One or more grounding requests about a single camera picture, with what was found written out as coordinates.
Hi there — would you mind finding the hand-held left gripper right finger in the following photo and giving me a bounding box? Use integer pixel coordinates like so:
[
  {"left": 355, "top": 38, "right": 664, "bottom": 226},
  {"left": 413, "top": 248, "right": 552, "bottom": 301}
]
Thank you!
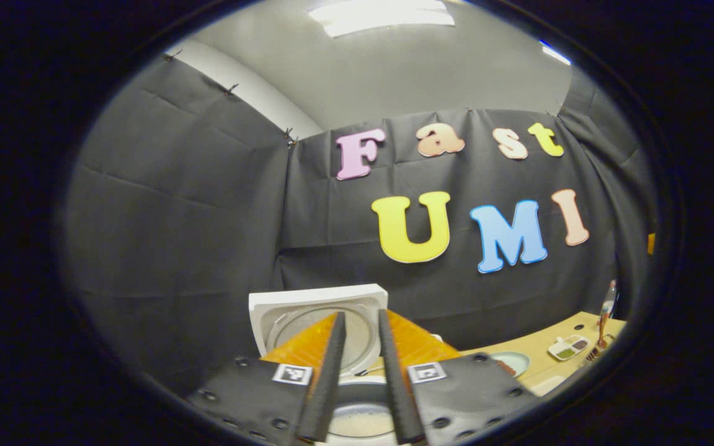
[{"left": 378, "top": 308, "right": 540, "bottom": 445}]

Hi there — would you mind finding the white rice cooker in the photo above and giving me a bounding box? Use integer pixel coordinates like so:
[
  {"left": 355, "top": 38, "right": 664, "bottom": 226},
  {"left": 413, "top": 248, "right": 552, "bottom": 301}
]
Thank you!
[{"left": 249, "top": 284, "right": 410, "bottom": 446}]

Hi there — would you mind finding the small ceiling light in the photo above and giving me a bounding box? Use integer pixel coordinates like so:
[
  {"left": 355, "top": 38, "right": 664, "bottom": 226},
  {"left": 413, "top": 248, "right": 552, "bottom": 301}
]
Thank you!
[{"left": 540, "top": 42, "right": 572, "bottom": 66}]

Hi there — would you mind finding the clear plastic bottle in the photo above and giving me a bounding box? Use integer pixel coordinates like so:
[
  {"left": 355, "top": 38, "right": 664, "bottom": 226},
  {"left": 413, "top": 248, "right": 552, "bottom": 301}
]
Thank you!
[{"left": 602, "top": 280, "right": 618, "bottom": 320}]

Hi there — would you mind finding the white rice heap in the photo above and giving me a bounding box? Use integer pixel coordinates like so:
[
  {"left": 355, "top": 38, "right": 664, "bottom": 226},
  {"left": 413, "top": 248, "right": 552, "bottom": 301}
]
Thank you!
[{"left": 342, "top": 409, "right": 396, "bottom": 439}]

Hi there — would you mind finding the white divided bean dish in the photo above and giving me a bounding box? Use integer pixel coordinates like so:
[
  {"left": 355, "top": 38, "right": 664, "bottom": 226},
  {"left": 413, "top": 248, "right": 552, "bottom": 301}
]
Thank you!
[{"left": 548, "top": 335, "right": 592, "bottom": 362}]

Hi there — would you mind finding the black backdrop cloth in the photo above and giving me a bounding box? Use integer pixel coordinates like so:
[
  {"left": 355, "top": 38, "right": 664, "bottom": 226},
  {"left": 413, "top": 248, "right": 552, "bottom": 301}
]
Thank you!
[{"left": 63, "top": 53, "right": 658, "bottom": 397}]

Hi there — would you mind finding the pale green plate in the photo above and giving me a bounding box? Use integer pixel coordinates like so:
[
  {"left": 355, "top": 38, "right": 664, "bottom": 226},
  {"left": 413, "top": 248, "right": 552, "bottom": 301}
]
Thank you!
[{"left": 490, "top": 351, "right": 531, "bottom": 377}]

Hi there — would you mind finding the ceiling light panel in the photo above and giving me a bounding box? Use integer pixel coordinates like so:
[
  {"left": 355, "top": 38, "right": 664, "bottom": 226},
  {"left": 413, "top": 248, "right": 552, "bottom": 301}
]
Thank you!
[{"left": 307, "top": 0, "right": 457, "bottom": 38}]

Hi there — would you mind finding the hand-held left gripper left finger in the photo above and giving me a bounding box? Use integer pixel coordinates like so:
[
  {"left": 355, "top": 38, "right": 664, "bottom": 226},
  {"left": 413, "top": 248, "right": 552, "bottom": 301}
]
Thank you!
[{"left": 187, "top": 312, "right": 348, "bottom": 446}]

